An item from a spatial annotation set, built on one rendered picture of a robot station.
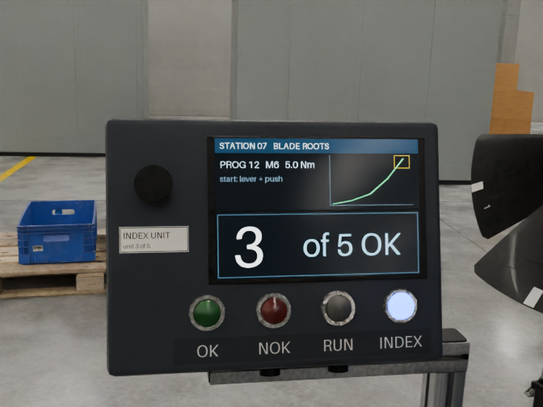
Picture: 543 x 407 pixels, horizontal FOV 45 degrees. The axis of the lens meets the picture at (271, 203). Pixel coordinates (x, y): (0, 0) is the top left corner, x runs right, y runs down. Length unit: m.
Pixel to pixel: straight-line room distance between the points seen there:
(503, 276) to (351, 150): 0.66
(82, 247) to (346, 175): 3.26
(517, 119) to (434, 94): 2.79
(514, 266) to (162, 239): 0.75
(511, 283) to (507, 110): 8.24
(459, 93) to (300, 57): 1.65
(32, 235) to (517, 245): 2.94
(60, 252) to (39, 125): 4.57
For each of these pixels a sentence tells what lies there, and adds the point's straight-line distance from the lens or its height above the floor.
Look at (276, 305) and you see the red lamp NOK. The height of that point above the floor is 1.12.
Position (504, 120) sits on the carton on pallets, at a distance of 9.36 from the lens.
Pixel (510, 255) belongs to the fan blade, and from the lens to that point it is 1.15.
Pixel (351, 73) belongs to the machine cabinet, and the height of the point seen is 1.11.
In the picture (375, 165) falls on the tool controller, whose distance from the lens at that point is 0.52.
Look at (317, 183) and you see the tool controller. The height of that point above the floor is 1.21.
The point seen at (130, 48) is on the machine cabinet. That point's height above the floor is 1.29.
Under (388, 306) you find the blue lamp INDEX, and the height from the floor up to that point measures 1.12.
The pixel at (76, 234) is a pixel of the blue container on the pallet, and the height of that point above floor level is 0.31.
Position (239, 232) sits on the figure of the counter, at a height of 1.17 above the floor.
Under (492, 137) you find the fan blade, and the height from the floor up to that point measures 1.14.
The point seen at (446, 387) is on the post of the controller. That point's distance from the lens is 0.64.
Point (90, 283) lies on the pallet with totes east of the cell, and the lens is 3.67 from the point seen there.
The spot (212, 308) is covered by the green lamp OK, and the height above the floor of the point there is 1.12.
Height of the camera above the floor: 1.31
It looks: 13 degrees down
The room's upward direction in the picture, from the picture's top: 2 degrees clockwise
